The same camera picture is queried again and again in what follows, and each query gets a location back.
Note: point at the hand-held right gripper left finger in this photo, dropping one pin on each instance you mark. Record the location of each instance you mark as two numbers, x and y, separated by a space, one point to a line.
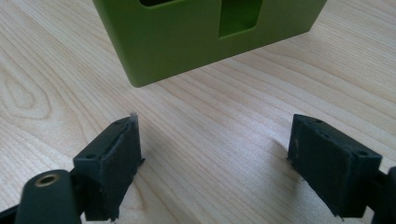
115 168

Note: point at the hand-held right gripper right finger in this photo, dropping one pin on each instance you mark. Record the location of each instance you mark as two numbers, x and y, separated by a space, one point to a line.
330 165

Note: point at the green plastic box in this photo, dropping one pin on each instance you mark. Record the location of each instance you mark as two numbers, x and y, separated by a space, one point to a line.
199 34

